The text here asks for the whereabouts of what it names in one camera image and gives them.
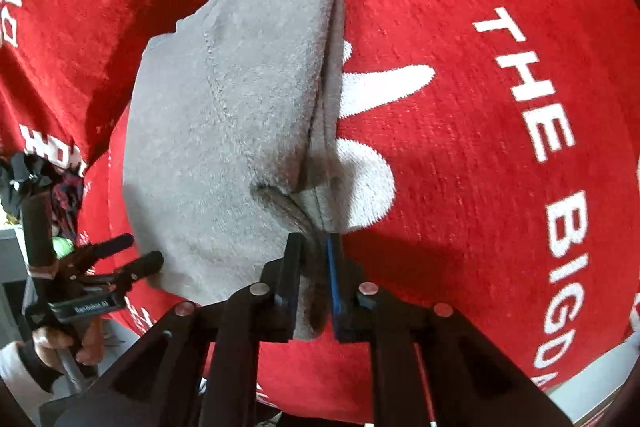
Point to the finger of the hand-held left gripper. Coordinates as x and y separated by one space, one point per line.
142 266
112 244

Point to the person's left hand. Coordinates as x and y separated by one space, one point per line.
90 342

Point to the grey fleece garment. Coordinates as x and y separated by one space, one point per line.
225 132

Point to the red printed blanket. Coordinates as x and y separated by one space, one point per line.
450 207

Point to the person's left forearm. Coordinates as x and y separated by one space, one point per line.
17 374

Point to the small green object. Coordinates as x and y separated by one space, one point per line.
63 247

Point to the pile of dark clothes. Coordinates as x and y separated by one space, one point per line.
65 197

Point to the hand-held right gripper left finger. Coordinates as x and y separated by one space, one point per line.
292 287

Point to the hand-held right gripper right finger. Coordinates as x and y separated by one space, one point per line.
334 277

